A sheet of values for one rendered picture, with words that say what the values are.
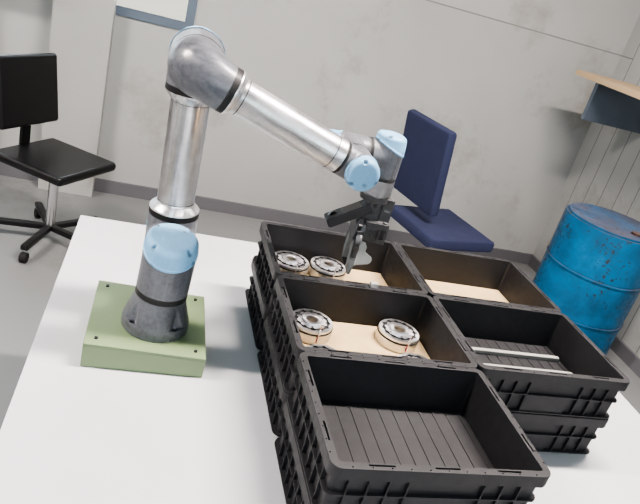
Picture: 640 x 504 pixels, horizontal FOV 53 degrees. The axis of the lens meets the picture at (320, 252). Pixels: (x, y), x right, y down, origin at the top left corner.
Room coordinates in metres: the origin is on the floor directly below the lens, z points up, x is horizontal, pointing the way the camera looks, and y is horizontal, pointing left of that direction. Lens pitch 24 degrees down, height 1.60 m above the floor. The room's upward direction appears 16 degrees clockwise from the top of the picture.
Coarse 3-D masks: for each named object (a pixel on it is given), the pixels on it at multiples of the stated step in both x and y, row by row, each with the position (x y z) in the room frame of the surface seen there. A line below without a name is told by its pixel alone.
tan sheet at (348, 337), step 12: (336, 324) 1.35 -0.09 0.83; (348, 324) 1.36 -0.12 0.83; (336, 336) 1.29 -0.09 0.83; (348, 336) 1.31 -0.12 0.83; (360, 336) 1.32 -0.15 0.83; (372, 336) 1.34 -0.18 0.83; (336, 348) 1.24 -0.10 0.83; (348, 348) 1.26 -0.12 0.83; (360, 348) 1.27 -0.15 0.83; (372, 348) 1.29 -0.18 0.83; (384, 348) 1.30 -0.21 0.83; (420, 348) 1.35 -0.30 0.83
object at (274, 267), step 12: (264, 228) 1.56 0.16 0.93; (288, 228) 1.61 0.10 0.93; (300, 228) 1.63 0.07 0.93; (264, 240) 1.50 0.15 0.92; (396, 252) 1.66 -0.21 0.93; (276, 264) 1.37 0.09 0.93; (408, 264) 1.60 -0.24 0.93; (276, 276) 1.33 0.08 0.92; (300, 276) 1.34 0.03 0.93; (312, 276) 1.36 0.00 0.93; (384, 288) 1.41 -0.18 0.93; (396, 288) 1.43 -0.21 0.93; (420, 288) 1.47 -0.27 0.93
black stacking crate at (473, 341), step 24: (456, 312) 1.46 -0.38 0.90; (480, 312) 1.48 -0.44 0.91; (504, 312) 1.50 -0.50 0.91; (480, 336) 1.49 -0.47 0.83; (504, 336) 1.51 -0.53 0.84; (528, 336) 1.53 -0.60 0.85; (552, 336) 1.55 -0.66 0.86; (576, 336) 1.48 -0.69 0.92; (504, 360) 1.41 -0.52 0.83; (528, 360) 1.45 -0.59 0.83; (576, 360) 1.45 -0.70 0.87; (600, 360) 1.38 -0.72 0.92; (504, 384) 1.20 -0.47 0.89; (528, 384) 1.22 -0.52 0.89; (528, 408) 1.22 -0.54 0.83; (552, 408) 1.24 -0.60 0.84; (576, 408) 1.27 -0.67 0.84; (600, 408) 1.29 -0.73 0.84
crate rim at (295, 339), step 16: (352, 288) 1.37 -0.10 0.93; (368, 288) 1.38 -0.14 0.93; (288, 304) 1.20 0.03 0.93; (432, 304) 1.40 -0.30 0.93; (288, 320) 1.14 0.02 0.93; (288, 336) 1.11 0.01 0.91; (320, 352) 1.05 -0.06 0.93; (336, 352) 1.07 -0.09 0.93; (352, 352) 1.08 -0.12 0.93; (464, 352) 1.21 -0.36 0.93
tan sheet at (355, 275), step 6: (354, 270) 1.68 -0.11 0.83; (360, 270) 1.69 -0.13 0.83; (348, 276) 1.63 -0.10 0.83; (354, 276) 1.64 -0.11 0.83; (360, 276) 1.65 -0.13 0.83; (366, 276) 1.66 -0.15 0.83; (372, 276) 1.67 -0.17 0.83; (378, 276) 1.68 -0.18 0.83; (366, 282) 1.62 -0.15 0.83; (378, 282) 1.65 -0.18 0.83; (384, 282) 1.66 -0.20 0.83
